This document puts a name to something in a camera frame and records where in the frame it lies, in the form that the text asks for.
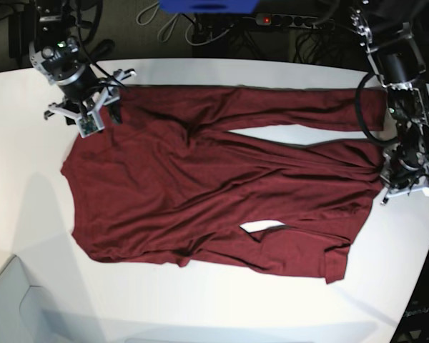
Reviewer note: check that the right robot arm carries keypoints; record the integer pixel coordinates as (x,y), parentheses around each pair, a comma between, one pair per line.
(59,52)

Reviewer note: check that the blue box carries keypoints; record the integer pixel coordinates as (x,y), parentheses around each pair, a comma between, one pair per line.
(209,6)

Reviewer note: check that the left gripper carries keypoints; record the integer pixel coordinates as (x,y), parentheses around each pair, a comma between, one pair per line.
(402,179)

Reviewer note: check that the dark red t-shirt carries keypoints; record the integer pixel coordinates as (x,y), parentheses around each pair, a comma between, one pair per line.
(176,182)

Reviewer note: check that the black power strip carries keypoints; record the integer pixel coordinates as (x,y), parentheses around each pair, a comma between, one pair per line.
(286,21)

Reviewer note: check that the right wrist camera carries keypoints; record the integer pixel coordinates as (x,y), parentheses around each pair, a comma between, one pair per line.
(89,124)

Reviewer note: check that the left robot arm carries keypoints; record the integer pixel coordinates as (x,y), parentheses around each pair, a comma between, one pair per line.
(385,29)

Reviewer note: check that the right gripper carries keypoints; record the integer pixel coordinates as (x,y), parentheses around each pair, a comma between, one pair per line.
(82,102)

